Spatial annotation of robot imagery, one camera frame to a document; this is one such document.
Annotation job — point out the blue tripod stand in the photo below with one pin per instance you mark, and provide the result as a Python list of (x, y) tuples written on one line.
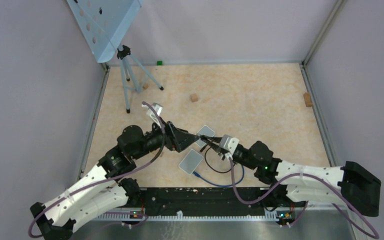
[(129, 80)]

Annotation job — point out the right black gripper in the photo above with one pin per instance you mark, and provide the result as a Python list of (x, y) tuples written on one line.
[(214, 144)]

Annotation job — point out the wooden piece by tripod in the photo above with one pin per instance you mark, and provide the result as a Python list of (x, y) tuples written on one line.
[(145, 86)]

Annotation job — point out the white power adapter box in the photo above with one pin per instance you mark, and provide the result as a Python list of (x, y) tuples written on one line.
[(207, 131)]

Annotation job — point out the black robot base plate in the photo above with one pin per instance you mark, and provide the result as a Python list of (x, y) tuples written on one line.
[(206, 202)]

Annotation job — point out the wooden block at right edge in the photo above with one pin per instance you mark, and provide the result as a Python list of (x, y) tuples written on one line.
[(307, 100)]

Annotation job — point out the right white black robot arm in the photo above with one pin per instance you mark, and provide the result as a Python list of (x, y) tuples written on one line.
[(350, 184)]

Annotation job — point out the white slotted cable duct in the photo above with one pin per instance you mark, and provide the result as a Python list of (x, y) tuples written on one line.
[(121, 217)]

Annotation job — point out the blue perforated metal panel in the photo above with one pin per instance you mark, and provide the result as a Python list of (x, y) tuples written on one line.
[(104, 23)]

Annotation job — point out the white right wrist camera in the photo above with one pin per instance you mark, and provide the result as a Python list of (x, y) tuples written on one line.
[(229, 142)]

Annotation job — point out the grey network switch box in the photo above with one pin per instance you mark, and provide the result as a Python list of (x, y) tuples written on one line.
[(191, 161)]

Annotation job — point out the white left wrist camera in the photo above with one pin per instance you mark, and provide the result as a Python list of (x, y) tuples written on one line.
[(153, 111)]

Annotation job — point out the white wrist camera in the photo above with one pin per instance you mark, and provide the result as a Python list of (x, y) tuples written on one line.
[(153, 111), (229, 142)]

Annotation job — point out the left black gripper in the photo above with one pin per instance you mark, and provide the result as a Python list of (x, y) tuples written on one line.
[(177, 139)]

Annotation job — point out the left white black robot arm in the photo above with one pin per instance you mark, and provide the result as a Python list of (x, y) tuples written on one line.
[(108, 184)]

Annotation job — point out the small wooden cube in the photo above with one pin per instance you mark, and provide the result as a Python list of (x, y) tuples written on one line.
[(194, 97)]

